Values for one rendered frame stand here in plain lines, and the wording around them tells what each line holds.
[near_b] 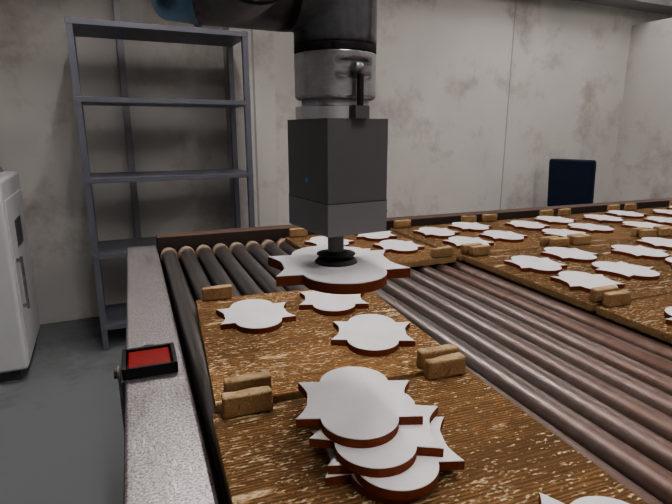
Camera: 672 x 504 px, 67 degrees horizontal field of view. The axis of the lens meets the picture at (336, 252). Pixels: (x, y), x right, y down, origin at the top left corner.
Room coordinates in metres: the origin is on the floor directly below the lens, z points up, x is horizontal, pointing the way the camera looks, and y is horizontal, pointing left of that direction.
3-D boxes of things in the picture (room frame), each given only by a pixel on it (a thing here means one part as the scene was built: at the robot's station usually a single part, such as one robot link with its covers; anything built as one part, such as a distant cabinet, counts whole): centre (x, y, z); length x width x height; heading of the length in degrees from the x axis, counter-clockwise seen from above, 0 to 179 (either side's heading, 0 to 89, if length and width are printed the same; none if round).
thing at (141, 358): (0.70, 0.28, 0.92); 0.06 x 0.06 x 0.01; 22
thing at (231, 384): (0.57, 0.11, 0.95); 0.06 x 0.02 x 0.03; 108
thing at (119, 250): (3.12, 1.02, 0.91); 0.94 x 0.40 x 1.82; 115
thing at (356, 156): (0.49, -0.01, 1.22); 0.10 x 0.09 x 0.16; 119
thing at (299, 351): (0.80, 0.04, 0.93); 0.41 x 0.35 x 0.02; 18
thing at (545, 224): (1.68, -0.76, 0.94); 0.41 x 0.35 x 0.04; 22
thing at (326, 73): (0.49, 0.00, 1.30); 0.08 x 0.08 x 0.05
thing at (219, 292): (0.94, 0.23, 0.95); 0.06 x 0.02 x 0.03; 108
